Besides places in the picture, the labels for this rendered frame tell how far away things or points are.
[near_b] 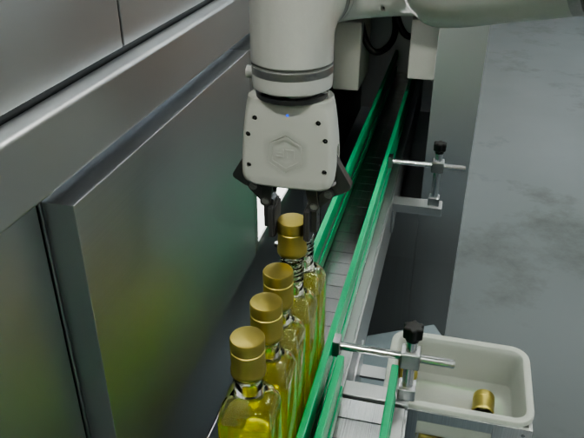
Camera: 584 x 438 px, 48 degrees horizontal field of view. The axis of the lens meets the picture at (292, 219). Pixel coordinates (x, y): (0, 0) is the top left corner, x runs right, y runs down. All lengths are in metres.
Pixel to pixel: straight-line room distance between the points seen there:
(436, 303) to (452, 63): 0.69
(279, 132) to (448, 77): 0.98
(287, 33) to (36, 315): 0.33
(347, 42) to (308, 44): 1.11
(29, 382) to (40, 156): 0.20
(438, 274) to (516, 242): 1.66
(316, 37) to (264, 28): 0.05
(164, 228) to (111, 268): 0.12
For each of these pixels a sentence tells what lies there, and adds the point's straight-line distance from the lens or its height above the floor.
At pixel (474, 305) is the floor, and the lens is 2.99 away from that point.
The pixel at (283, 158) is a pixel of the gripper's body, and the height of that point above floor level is 1.45.
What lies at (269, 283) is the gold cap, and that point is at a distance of 0.72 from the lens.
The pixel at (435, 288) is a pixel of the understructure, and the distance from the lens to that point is 1.89.
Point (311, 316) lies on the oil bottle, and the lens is 0.82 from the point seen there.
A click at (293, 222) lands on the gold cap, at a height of 1.36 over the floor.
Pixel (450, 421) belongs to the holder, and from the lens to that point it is 1.06.
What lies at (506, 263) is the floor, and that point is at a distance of 3.31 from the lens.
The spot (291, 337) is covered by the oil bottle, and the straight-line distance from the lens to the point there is 0.76.
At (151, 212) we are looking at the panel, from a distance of 0.69.
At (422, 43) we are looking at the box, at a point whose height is 1.31.
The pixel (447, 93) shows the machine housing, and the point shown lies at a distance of 1.64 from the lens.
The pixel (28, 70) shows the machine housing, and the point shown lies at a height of 1.59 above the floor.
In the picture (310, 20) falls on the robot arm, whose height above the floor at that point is 1.60.
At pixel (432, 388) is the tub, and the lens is 1.18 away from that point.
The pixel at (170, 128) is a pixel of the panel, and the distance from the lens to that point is 0.71.
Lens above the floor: 1.74
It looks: 30 degrees down
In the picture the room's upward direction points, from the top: straight up
